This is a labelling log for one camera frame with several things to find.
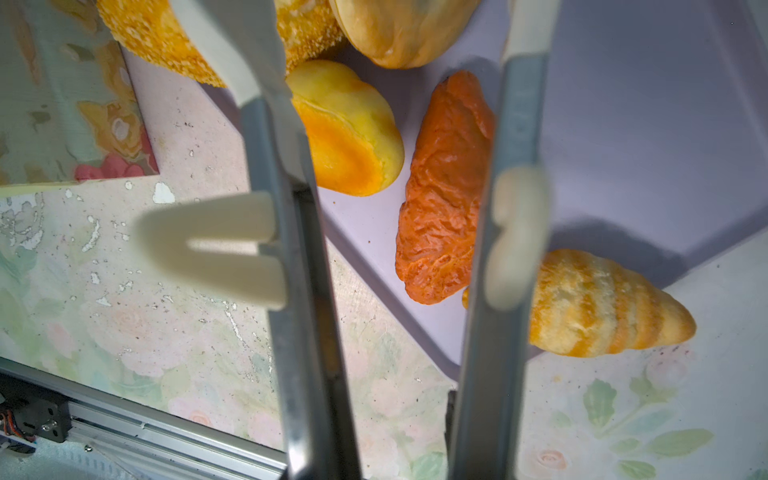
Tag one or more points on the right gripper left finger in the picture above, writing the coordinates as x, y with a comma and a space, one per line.
266, 246

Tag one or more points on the small yellow bun wedge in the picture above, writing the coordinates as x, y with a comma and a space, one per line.
402, 34

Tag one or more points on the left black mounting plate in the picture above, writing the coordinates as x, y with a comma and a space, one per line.
29, 416

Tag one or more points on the yellow orange round bun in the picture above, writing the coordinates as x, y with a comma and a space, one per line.
355, 145

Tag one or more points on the white green paper bag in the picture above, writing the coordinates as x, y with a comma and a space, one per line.
69, 113

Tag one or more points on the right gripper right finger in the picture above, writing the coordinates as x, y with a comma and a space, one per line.
512, 236

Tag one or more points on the lavender plastic tray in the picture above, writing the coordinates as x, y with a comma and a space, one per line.
654, 136

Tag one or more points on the aluminium front rail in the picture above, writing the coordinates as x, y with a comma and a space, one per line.
112, 437

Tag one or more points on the reddish brown croissant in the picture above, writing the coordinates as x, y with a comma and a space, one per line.
438, 219

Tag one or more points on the sesame oval bread loaf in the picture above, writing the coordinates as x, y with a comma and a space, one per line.
149, 29

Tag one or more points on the striped golden croissant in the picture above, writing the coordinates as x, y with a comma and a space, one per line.
586, 306

